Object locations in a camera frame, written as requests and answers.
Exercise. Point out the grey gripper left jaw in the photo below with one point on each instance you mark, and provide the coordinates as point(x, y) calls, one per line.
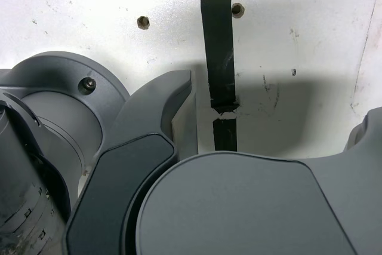
point(137, 123)

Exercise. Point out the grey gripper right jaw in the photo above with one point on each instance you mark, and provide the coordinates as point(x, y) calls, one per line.
point(238, 207)

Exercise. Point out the black tape strip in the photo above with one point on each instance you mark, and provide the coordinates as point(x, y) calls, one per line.
point(219, 58)

